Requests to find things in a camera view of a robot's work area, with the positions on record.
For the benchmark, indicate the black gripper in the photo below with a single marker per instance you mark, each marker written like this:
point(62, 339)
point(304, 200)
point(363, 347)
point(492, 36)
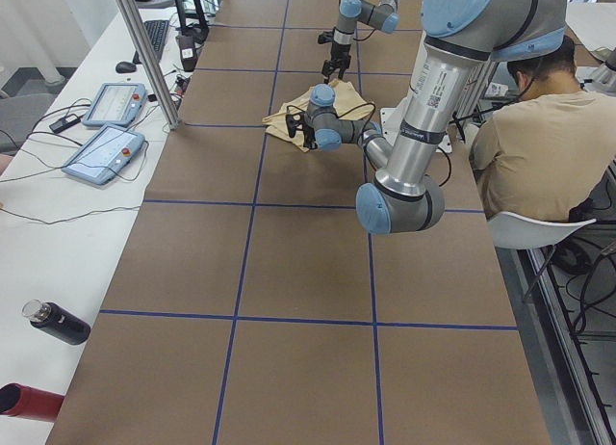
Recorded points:
point(308, 136)
point(338, 55)

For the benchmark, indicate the cream long-sleeve printed shirt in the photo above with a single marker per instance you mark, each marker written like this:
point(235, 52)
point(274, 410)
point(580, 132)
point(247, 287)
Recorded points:
point(349, 104)

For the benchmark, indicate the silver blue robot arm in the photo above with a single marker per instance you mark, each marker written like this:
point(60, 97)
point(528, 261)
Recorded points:
point(380, 17)
point(460, 34)

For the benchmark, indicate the black keyboard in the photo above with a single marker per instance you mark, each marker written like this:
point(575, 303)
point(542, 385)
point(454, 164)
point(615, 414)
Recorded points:
point(157, 34)

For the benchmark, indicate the upper teach pendant tablet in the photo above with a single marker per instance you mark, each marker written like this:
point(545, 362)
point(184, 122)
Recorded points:
point(115, 103)

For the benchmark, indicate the teach pendant tablet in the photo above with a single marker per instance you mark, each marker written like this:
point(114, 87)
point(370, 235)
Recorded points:
point(104, 155)
point(115, 103)

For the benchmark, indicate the black computer mouse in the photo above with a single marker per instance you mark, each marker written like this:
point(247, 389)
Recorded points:
point(125, 67)

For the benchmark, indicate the lower teach pendant tablet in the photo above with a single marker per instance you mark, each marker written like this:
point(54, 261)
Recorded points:
point(104, 155)

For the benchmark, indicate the person in beige shirt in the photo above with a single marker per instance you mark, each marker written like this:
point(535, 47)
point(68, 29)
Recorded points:
point(542, 156)

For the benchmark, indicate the small black power adapter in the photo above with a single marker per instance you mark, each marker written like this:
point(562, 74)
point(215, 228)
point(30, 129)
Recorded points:
point(65, 123)

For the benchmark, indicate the white plastic chair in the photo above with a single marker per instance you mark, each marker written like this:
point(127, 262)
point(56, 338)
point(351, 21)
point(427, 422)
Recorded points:
point(513, 231)

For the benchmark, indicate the black water bottle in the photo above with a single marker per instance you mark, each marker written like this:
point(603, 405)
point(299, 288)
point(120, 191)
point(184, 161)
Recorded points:
point(56, 321)

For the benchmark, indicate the red cylinder bottle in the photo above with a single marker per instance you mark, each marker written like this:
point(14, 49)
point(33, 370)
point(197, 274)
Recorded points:
point(27, 402)

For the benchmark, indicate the aluminium frame post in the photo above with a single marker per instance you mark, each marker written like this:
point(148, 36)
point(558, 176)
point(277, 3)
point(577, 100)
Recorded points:
point(132, 18)

